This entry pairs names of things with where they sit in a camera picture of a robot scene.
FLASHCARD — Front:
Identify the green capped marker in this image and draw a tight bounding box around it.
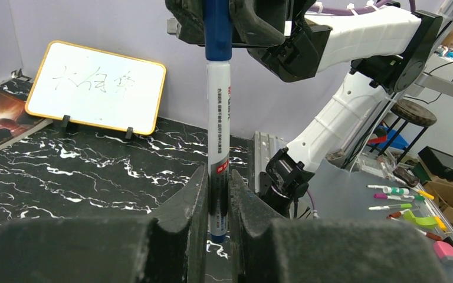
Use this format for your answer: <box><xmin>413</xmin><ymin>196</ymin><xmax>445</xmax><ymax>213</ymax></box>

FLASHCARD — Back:
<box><xmin>366</xmin><ymin>185</ymin><xmax>410</xmax><ymax>195</ymax></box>

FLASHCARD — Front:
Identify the green scoop tool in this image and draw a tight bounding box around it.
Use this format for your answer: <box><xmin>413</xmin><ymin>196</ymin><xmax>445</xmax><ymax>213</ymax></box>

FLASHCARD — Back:
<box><xmin>402</xmin><ymin>209</ymin><xmax>438</xmax><ymax>229</ymax></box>

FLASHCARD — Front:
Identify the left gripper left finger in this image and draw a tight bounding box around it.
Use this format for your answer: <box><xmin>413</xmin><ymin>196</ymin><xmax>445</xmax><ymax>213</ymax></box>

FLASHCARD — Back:
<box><xmin>0</xmin><ymin>167</ymin><xmax>208</xmax><ymax>282</ymax></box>

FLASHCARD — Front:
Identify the round black stool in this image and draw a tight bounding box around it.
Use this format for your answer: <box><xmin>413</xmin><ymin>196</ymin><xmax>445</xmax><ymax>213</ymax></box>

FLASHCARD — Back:
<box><xmin>377</xmin><ymin>98</ymin><xmax>437</xmax><ymax>163</ymax></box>

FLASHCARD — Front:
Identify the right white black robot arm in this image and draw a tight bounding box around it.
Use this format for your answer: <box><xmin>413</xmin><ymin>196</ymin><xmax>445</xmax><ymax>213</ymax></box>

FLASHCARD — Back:
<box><xmin>165</xmin><ymin>1</ymin><xmax>443</xmax><ymax>219</ymax></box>

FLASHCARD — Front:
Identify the aluminium frame rail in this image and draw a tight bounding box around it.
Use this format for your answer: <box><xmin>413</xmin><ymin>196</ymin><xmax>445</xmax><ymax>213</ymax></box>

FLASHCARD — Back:
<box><xmin>250</xmin><ymin>131</ymin><xmax>287</xmax><ymax>193</ymax></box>

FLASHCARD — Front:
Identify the pink capped marker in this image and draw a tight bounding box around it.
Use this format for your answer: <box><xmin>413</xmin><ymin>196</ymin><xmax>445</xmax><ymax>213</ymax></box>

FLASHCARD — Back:
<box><xmin>373</xmin><ymin>193</ymin><xmax>425</xmax><ymax>202</ymax></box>

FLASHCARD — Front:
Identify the brown book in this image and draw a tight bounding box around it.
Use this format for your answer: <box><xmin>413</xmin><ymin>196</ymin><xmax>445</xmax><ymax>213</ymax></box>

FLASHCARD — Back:
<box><xmin>0</xmin><ymin>90</ymin><xmax>52</xmax><ymax>150</ymax></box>

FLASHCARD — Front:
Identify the light green marker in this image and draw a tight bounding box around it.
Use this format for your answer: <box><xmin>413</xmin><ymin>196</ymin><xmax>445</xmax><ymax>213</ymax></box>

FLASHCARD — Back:
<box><xmin>368</xmin><ymin>203</ymin><xmax>412</xmax><ymax>211</ymax></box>

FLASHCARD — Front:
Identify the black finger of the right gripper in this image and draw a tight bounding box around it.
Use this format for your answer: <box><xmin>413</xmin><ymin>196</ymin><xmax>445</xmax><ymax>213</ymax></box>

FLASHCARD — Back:
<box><xmin>165</xmin><ymin>0</ymin><xmax>205</xmax><ymax>47</ymax></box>

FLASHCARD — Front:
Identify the pink eraser block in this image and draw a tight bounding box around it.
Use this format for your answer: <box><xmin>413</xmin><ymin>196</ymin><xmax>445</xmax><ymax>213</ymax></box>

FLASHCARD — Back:
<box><xmin>433</xmin><ymin>241</ymin><xmax>453</xmax><ymax>266</ymax></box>

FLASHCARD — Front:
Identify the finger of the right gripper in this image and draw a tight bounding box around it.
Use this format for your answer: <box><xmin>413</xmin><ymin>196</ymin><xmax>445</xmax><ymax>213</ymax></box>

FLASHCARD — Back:
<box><xmin>229</xmin><ymin>0</ymin><xmax>289</xmax><ymax>48</ymax></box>

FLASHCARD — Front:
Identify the blue pen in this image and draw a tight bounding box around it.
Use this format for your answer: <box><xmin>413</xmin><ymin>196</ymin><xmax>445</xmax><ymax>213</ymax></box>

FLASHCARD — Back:
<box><xmin>206</xmin><ymin>61</ymin><xmax>231</xmax><ymax>243</ymax></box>

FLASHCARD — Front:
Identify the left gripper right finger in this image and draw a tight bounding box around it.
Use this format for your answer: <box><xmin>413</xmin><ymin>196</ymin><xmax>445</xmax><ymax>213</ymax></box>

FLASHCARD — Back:
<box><xmin>228</xmin><ymin>170</ymin><xmax>449</xmax><ymax>282</ymax></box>

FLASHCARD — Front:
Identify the blue pen cap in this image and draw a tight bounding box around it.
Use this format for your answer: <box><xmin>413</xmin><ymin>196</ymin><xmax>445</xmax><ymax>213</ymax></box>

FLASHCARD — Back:
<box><xmin>203</xmin><ymin>0</ymin><xmax>233</xmax><ymax>61</ymax></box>

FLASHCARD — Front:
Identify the black storage box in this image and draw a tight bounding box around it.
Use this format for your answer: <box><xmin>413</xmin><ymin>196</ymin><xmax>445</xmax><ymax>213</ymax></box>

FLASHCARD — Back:
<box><xmin>418</xmin><ymin>146</ymin><xmax>453</xmax><ymax>182</ymax></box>

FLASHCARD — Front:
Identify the white board wooden frame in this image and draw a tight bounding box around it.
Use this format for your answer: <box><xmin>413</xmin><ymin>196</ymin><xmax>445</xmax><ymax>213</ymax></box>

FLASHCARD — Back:
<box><xmin>25</xmin><ymin>40</ymin><xmax>166</xmax><ymax>135</ymax></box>

